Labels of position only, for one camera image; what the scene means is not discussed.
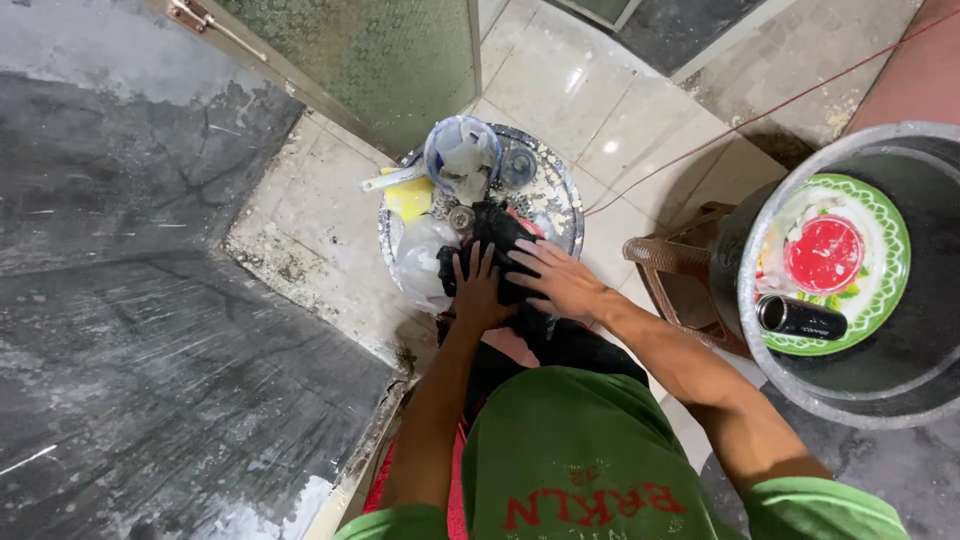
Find thin red cord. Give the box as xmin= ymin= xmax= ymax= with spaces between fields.
xmin=583 ymin=6 xmax=960 ymax=219

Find person's green shirt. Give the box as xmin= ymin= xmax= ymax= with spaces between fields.
xmin=333 ymin=365 xmax=912 ymax=540

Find person's left hand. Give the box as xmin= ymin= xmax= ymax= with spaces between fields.
xmin=449 ymin=240 xmax=520 ymax=333

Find brown plastic stool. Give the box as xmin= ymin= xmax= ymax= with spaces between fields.
xmin=621 ymin=201 xmax=753 ymax=361

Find frosted glass door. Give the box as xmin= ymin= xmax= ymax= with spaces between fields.
xmin=148 ymin=0 xmax=483 ymax=160

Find person's right hand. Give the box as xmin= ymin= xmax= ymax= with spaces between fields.
xmin=504 ymin=238 xmax=612 ymax=324

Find blue plastic jug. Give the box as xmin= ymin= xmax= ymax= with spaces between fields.
xmin=357 ymin=114 xmax=504 ymax=205

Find white plastic bag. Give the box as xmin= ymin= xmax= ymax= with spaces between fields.
xmin=394 ymin=214 xmax=463 ymax=317

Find green patterned plate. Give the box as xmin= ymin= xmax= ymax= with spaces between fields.
xmin=753 ymin=173 xmax=913 ymax=357

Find clear glass cup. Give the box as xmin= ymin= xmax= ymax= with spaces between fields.
xmin=499 ymin=144 xmax=539 ymax=189

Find black metal tumbler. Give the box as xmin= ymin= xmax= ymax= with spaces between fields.
xmin=755 ymin=293 xmax=849 ymax=343

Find metal door latch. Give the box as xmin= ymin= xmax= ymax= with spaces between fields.
xmin=168 ymin=0 xmax=269 ymax=63

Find round metal tray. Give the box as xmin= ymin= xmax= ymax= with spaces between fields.
xmin=377 ymin=123 xmax=586 ymax=303

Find red plastic piece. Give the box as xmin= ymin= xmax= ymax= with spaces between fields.
xmin=510 ymin=208 xmax=547 ymax=240

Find large metal basin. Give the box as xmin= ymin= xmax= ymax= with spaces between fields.
xmin=708 ymin=120 xmax=960 ymax=431

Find person's red shorts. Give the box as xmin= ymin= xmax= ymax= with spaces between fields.
xmin=363 ymin=423 xmax=471 ymax=540

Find yellow sponge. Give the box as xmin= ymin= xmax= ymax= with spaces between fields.
xmin=381 ymin=166 xmax=435 ymax=223

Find red round bowl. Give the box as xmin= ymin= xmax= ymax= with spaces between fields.
xmin=783 ymin=214 xmax=867 ymax=296

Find black cloth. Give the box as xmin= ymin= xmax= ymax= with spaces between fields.
xmin=436 ymin=200 xmax=560 ymax=340

